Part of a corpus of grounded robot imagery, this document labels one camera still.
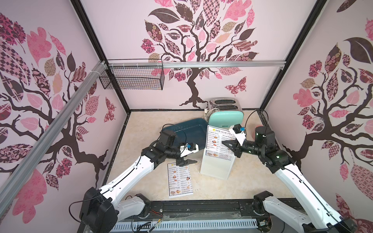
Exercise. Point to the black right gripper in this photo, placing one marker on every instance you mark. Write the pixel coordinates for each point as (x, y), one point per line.
(239, 148)

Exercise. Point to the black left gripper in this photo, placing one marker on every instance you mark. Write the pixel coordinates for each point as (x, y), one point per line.
(187, 162)

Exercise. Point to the old Dim Sum Inn menu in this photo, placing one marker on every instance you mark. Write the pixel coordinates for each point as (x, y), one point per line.
(179, 181)

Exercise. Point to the new Dim Sum Inn menu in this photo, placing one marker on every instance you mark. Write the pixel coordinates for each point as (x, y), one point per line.
(214, 146)

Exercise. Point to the clear acrylic menu holder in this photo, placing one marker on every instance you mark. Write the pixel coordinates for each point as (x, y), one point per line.
(217, 165)

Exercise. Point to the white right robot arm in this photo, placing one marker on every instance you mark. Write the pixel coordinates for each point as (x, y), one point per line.
(319, 216)

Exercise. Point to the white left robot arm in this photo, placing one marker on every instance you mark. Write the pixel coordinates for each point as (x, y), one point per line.
(102, 208)

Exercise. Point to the pink plastic cup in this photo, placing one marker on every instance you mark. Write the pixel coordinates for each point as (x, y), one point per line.
(260, 129)

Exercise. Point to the teal plastic tray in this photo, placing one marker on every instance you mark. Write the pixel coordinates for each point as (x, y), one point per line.
(191, 131)

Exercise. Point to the mint green toaster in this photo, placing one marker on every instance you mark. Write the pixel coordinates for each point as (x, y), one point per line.
(224, 112)

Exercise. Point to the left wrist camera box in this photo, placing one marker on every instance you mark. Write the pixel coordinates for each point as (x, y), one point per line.
(188, 148)

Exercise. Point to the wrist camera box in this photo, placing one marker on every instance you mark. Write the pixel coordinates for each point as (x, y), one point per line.
(188, 148)
(239, 133)

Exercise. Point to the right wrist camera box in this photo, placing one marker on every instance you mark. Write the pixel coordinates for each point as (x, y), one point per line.
(239, 133)

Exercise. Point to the white slotted cable duct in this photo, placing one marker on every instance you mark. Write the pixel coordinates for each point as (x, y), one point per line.
(184, 225)

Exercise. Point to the aluminium frame rail back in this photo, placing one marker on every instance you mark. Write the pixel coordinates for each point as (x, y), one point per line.
(181, 65)

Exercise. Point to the aluminium frame rail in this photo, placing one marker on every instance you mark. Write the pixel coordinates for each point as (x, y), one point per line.
(181, 65)
(25, 169)

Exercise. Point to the black wire basket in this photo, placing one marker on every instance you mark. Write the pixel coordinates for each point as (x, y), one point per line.
(133, 74)

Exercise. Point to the aluminium frame rail left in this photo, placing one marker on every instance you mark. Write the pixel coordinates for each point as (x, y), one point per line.
(25, 169)

